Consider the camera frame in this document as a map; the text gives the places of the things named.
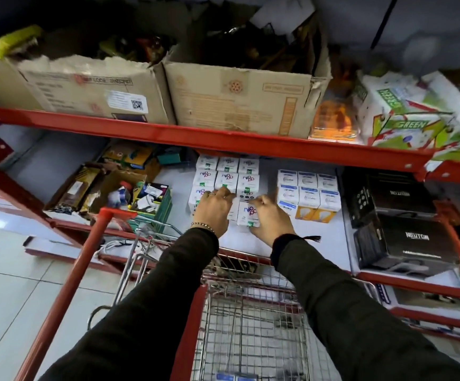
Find stack of blue-label bulb cartons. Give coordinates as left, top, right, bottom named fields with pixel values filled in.
left=276, top=169, right=342, bottom=224

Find white cable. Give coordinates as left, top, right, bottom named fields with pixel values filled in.
left=98, top=239, right=136, bottom=255

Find yellow packet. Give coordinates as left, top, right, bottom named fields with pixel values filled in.
left=0, top=25, right=44, bottom=60

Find brown and yellow packet box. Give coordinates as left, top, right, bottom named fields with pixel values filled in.
left=47, top=164, right=104, bottom=214

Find person's left hand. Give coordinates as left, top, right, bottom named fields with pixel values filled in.
left=193, top=187, right=236, bottom=239

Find stack of green-marked white cartons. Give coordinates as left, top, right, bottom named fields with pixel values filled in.
left=188, top=155, right=261, bottom=215

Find black pole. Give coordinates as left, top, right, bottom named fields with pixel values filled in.
left=370, top=0, right=400, bottom=50

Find green box of small items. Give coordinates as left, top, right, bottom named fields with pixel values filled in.
left=128, top=182, right=173, bottom=234

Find small black appliance box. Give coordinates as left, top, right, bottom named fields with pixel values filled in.
left=340, top=170, right=438, bottom=229

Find large black appliance box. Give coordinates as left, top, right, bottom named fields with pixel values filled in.
left=353, top=213, right=460, bottom=277

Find teal box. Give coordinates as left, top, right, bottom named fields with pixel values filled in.
left=158, top=148, right=188, bottom=166

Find orange plastic packet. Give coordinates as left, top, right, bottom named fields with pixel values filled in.
left=308, top=98, right=362, bottom=144

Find red-handled wire shopping cart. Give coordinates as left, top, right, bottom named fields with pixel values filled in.
left=15, top=207, right=379, bottom=381

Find person's right forearm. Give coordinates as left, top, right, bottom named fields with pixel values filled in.
left=270, top=234, right=460, bottom=381

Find red metal shelf rack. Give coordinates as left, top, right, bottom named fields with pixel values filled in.
left=0, top=103, right=460, bottom=350

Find torn cardboard box white label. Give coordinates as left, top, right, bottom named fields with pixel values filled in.
left=0, top=55, right=176, bottom=126

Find yellow and blue packets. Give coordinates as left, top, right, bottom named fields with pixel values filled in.
left=101, top=141, right=156, bottom=170

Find person's right hand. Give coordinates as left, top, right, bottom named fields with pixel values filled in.
left=249, top=194, right=296, bottom=247

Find tall brown cardboard box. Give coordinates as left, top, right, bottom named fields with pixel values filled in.
left=162, top=11, right=332, bottom=139

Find white bulb box purple print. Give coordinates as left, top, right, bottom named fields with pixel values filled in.
left=228, top=197, right=261, bottom=228

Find open brown cardboard box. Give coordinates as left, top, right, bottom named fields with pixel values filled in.
left=89, top=169, right=148, bottom=215

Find orange and black box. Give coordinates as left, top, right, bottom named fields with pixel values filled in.
left=432, top=199, right=460, bottom=267

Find person's left forearm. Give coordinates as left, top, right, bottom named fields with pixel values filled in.
left=39, top=228, right=220, bottom=381

